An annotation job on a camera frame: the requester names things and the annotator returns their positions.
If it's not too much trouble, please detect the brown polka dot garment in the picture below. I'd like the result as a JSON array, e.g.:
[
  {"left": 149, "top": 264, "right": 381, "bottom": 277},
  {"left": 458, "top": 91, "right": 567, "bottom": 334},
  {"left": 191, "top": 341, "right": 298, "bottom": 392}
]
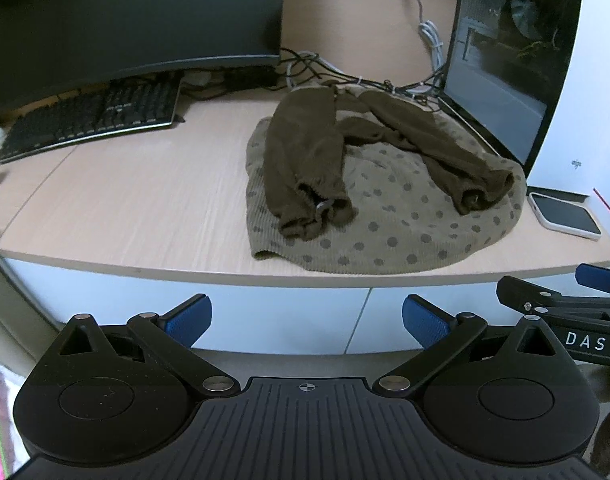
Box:
[{"left": 245, "top": 86, "right": 526, "bottom": 274}]

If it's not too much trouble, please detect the white cased smartphone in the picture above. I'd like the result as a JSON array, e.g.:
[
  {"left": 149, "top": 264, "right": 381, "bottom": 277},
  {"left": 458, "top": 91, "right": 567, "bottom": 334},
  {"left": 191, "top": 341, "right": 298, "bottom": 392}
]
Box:
[{"left": 528, "top": 192, "right": 602, "bottom": 240}]

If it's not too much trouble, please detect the colourful patterned blanket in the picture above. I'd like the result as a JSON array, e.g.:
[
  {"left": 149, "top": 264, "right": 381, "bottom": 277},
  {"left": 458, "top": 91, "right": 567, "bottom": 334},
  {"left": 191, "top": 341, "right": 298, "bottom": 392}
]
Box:
[{"left": 0, "top": 364, "right": 28, "bottom": 479}]

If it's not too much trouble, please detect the white glass computer case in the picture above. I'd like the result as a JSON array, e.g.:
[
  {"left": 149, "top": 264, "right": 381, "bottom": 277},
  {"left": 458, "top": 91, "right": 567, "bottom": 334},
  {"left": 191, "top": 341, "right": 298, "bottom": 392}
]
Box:
[{"left": 442, "top": 0, "right": 610, "bottom": 195}]

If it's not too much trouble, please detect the black keyboard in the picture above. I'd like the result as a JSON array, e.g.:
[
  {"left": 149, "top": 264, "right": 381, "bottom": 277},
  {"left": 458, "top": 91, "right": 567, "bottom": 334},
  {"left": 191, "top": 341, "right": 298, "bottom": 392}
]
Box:
[{"left": 0, "top": 74, "right": 181, "bottom": 164}]

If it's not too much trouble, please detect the black curved monitor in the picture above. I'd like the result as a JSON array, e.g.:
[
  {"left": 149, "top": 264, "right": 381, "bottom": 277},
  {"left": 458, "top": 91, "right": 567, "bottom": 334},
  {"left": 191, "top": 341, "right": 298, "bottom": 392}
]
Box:
[{"left": 0, "top": 0, "right": 283, "bottom": 114}]

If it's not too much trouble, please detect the white power cable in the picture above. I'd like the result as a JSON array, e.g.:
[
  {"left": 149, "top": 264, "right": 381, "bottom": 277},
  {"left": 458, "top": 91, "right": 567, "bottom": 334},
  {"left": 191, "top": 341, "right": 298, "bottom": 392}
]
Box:
[{"left": 387, "top": 0, "right": 446, "bottom": 77}]

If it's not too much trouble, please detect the black cable bundle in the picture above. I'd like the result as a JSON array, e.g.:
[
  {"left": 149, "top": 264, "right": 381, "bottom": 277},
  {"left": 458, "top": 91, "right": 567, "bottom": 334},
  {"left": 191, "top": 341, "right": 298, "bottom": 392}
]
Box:
[{"left": 275, "top": 46, "right": 448, "bottom": 111}]

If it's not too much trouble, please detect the grey looped cable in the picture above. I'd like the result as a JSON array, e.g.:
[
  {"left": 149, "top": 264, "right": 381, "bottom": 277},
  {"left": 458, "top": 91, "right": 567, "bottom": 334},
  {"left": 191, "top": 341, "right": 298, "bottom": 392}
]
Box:
[{"left": 284, "top": 50, "right": 347, "bottom": 92}]

